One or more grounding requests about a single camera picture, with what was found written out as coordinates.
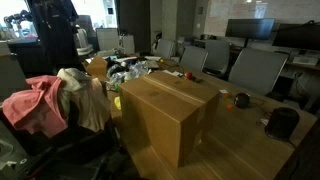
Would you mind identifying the white rounded machine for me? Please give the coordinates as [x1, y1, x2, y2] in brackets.
[73, 28, 94, 56]

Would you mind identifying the white panel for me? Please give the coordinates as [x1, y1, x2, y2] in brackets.
[95, 28, 120, 51]

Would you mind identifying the white box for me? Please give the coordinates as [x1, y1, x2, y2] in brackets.
[119, 34, 136, 54]

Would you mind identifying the grey panel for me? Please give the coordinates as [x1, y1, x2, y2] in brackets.
[0, 54, 31, 101]

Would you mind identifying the black cylinder speaker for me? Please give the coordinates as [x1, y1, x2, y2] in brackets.
[264, 107, 300, 141]

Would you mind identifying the large brown cardboard box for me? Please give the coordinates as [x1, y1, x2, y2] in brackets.
[118, 70, 221, 168]

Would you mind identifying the peach cloth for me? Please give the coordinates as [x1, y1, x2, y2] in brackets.
[68, 78, 112, 133]

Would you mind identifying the white paper stack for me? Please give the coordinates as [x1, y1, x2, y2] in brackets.
[144, 55, 161, 69]

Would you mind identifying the white desk phone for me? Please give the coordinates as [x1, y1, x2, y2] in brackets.
[292, 54, 319, 66]

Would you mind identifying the pink cloth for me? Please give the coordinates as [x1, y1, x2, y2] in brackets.
[2, 75, 69, 138]

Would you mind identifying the white towel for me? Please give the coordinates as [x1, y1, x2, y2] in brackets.
[56, 67, 93, 114]

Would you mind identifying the yellow cloth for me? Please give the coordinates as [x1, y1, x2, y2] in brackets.
[113, 96, 123, 110]

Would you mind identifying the small open cardboard box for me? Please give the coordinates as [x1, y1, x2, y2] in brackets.
[84, 55, 108, 81]

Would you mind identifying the dark desk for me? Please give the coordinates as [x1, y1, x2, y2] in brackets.
[6, 38, 46, 78]

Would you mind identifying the large black monitor on stand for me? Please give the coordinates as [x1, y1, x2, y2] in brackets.
[225, 18, 276, 48]

